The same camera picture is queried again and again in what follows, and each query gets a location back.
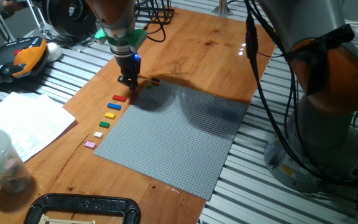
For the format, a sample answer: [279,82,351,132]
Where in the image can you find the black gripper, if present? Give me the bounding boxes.
[114,53,142,91]

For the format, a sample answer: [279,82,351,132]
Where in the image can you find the grey Lego baseplate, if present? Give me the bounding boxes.
[93,80,248,201]

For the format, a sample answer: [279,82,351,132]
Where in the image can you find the person's hand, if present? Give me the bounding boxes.
[1,0,25,14]

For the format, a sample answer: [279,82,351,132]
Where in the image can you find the wooden board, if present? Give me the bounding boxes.
[0,7,277,224]

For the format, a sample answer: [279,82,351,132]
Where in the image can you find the white computer mouse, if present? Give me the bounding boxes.
[46,42,64,63]

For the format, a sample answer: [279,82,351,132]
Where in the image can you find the black filament spool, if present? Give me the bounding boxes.
[41,0,98,37]

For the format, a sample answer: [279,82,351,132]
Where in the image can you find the thin metal rod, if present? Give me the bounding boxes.
[26,4,53,40]

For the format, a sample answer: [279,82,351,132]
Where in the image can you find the white printed paper sheets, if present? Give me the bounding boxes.
[0,91,76,162]

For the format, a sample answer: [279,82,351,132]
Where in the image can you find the orange and black teach pendant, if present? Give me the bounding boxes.
[0,36,48,85]

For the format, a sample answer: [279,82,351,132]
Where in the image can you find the black C-clamp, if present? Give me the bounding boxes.
[23,192,142,224]

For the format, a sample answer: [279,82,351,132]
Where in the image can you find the clear plastic cup with lid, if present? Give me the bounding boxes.
[0,129,33,194]

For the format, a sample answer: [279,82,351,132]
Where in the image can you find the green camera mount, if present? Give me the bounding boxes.
[94,27,148,48]

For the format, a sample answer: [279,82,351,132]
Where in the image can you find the black wire rack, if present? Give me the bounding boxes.
[134,0,176,44]

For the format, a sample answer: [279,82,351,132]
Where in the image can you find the metal post with base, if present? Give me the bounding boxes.
[211,0,233,17]

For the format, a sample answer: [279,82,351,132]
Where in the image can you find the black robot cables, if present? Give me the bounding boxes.
[244,0,358,184]

